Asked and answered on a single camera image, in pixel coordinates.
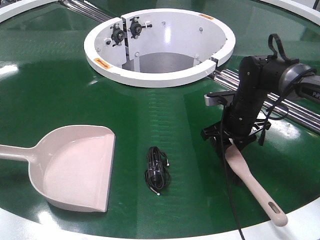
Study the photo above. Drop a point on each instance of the black bearing block left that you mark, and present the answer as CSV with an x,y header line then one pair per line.
x,y
118,35

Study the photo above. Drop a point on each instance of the steel conveyor rollers left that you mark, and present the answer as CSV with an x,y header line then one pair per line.
x,y
87,9

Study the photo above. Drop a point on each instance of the black bearing block right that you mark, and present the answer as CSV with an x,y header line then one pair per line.
x,y
136,27

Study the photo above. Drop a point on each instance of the pink plastic dustpan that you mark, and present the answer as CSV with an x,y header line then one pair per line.
x,y
70,167

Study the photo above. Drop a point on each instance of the pink hand broom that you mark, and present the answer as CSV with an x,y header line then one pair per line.
x,y
239,166

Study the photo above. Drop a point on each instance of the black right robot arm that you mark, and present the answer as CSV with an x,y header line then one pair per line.
x,y
264,82

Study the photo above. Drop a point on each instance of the white outer conveyor rim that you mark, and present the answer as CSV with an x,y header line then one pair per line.
x,y
303,223

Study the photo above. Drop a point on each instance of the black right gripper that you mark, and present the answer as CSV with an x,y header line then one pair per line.
x,y
232,128

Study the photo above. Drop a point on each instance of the black bearing block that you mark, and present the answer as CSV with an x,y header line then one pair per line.
x,y
136,27
118,35

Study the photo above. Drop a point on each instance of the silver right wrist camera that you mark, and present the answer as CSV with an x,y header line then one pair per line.
x,y
224,98

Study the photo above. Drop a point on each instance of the green conveyor belt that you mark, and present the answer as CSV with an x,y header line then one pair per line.
x,y
46,83

